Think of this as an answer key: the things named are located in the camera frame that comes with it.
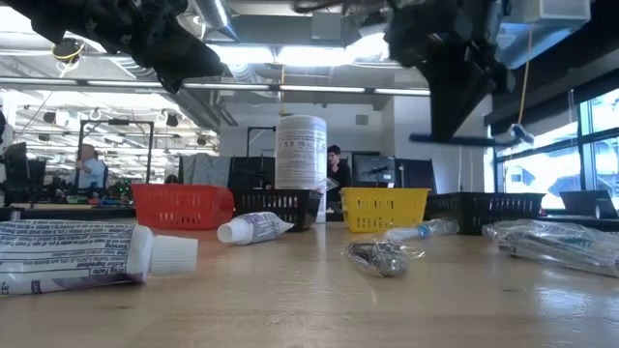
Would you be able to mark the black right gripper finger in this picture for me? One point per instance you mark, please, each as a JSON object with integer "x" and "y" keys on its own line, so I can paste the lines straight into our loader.
{"x": 454, "y": 96}

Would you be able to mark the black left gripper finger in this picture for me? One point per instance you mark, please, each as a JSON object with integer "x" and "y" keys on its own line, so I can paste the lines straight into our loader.
{"x": 193, "y": 55}
{"x": 171, "y": 79}

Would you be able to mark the red plastic basket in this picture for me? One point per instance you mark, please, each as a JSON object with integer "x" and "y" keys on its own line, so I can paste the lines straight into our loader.
{"x": 184, "y": 205}

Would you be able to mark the clear blue toothbrush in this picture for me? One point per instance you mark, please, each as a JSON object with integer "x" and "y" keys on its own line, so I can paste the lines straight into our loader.
{"x": 425, "y": 229}

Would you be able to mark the red toothbrush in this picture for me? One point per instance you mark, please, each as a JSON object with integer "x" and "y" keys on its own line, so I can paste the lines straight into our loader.
{"x": 330, "y": 183}

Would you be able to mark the small white purple toothpaste tube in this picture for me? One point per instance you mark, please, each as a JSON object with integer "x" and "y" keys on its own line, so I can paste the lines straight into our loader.
{"x": 251, "y": 228}

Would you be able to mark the silver razor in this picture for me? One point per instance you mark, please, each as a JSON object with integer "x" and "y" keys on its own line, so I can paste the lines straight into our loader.
{"x": 382, "y": 258}

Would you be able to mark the grey toothbrush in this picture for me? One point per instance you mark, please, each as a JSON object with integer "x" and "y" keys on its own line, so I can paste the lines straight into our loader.
{"x": 556, "y": 256}

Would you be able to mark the white toothpaste tube black print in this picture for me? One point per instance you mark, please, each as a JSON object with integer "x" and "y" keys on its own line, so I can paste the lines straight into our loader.
{"x": 72, "y": 256}

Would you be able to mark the black panel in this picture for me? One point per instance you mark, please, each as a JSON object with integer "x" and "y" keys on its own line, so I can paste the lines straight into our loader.
{"x": 251, "y": 171}
{"x": 416, "y": 175}

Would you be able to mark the grey cloth partition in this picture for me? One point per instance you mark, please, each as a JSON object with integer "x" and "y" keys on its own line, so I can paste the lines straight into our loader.
{"x": 203, "y": 168}

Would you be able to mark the black computer monitor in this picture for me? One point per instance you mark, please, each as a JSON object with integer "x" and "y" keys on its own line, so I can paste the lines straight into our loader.
{"x": 373, "y": 170}

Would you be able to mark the wide black plastic basket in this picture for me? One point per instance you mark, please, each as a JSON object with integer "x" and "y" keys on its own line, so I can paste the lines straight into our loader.
{"x": 483, "y": 210}

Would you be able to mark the white ceiling unit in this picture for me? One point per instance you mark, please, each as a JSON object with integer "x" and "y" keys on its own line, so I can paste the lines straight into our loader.
{"x": 563, "y": 9}

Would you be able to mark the person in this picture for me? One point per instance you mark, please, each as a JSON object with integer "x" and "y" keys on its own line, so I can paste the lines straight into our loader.
{"x": 338, "y": 176}
{"x": 92, "y": 171}

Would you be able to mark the long ceiling light bar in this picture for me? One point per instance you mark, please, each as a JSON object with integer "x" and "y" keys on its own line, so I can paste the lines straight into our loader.
{"x": 319, "y": 89}

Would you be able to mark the yellow plastic basket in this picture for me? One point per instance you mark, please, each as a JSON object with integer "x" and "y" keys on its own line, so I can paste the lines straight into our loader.
{"x": 384, "y": 209}

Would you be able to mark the white wipes canister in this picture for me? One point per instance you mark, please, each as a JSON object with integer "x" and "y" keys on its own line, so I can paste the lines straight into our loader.
{"x": 300, "y": 150}

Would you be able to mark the dark desk under laptop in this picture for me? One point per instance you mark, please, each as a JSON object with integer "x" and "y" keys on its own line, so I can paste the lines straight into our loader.
{"x": 556, "y": 218}

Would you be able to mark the cluttered background workbench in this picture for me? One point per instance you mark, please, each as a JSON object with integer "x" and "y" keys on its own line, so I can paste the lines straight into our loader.
{"x": 72, "y": 212}

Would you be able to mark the small black plastic basket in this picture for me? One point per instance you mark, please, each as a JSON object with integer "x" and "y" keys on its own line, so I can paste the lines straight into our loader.
{"x": 290, "y": 205}

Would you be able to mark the round silver air duct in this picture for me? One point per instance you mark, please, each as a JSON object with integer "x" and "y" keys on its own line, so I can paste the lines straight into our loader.
{"x": 213, "y": 14}

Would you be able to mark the black metal frame stand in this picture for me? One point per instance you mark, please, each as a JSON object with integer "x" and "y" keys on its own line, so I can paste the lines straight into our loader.
{"x": 116, "y": 123}

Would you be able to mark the thin black frame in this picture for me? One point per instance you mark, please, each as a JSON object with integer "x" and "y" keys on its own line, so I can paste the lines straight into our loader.
{"x": 261, "y": 128}

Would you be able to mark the small silver post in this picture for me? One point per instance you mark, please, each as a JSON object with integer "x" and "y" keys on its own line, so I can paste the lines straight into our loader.
{"x": 15, "y": 216}

